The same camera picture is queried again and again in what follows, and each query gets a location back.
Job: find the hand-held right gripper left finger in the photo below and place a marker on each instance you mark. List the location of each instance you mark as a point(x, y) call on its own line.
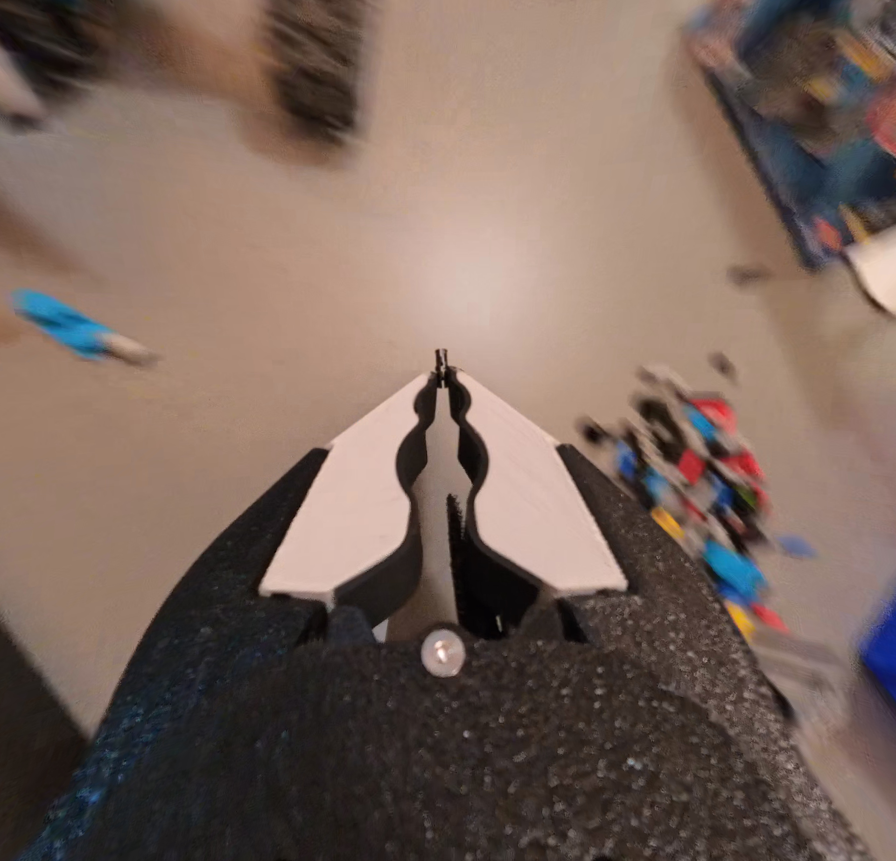
point(343, 525)

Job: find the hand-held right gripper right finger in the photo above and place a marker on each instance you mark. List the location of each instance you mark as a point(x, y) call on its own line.
point(546, 525)

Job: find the pile of small toy pieces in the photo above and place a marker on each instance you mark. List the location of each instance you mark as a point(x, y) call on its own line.
point(700, 469)

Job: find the tracked toy robot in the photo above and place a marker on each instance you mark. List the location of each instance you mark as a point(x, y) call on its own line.
point(315, 69)

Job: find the grey desk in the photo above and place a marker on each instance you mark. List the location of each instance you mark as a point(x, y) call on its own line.
point(490, 209)

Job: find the small grey toy piece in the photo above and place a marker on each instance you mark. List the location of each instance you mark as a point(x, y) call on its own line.
point(722, 365)

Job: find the small black toy piece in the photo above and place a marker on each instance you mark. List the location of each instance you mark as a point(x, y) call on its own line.
point(747, 275)

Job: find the blue toy piece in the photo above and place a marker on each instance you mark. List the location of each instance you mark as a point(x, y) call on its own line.
point(70, 329)

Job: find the blue plastic bin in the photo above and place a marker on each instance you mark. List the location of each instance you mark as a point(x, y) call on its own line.
point(880, 647)

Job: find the white rounded stand base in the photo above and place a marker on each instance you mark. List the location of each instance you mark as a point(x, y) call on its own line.
point(875, 273)

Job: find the small robot kit box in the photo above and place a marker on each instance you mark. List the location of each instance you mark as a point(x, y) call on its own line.
point(805, 104)

